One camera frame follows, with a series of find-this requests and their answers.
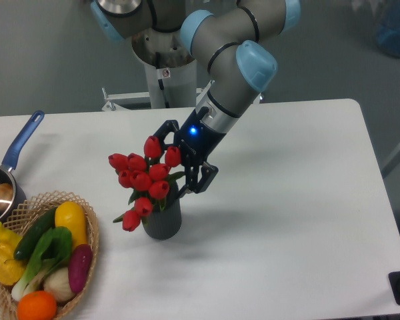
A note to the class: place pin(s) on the yellow squash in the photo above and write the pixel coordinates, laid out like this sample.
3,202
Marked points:
72,216

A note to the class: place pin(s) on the yellow bell pepper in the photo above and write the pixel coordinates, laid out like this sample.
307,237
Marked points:
11,270

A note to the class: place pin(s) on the green bok choy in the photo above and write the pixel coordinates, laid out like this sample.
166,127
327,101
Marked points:
52,251

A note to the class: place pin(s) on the bread roll in saucepan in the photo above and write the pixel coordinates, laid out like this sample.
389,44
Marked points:
6,196

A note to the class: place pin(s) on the blue handled saucepan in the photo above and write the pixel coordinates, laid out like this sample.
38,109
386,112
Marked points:
10,160

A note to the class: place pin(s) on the dark grey ribbed vase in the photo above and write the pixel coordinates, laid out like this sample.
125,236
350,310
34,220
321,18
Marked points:
162,225

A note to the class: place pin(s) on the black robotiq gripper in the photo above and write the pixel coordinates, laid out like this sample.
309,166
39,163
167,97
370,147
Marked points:
196,142

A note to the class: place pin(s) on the green cucumber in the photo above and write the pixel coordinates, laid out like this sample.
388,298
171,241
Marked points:
27,245

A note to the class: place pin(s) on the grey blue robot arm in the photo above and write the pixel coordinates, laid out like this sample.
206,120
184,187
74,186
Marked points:
215,65

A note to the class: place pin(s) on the purple sweet potato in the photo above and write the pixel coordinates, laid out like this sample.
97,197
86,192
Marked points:
78,267

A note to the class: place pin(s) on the red tulip bouquet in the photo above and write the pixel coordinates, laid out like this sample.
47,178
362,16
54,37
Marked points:
154,187

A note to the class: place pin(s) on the orange fruit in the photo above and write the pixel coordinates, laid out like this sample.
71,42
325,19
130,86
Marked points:
37,305

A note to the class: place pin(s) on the white garlic bulb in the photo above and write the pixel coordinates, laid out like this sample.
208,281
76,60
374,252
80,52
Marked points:
57,284

